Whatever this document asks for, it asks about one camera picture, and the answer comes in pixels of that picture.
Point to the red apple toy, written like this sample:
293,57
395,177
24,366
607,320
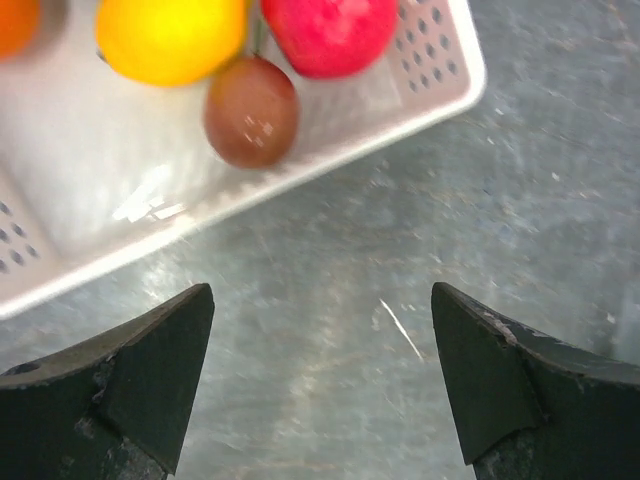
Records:
331,39

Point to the white plastic basket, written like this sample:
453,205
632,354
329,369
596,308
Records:
98,171

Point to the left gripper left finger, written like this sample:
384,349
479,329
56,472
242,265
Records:
115,406

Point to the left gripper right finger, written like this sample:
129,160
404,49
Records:
529,406

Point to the yellow lemon toy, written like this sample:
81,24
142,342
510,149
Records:
170,43

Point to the brown egg toy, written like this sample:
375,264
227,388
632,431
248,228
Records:
251,114

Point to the orange toy fruit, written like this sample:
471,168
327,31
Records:
20,20

